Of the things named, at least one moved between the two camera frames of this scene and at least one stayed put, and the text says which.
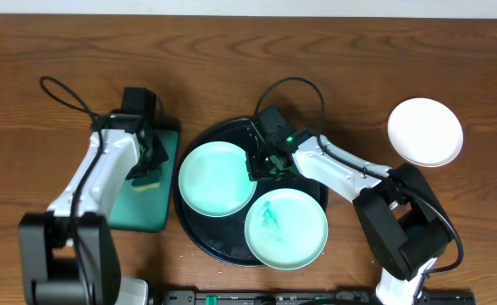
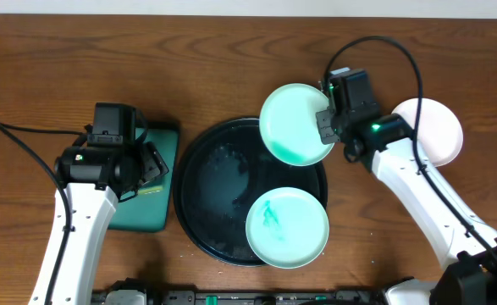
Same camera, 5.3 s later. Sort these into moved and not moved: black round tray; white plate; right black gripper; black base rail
Moved: right black gripper
Not moved: white plate; black round tray; black base rail
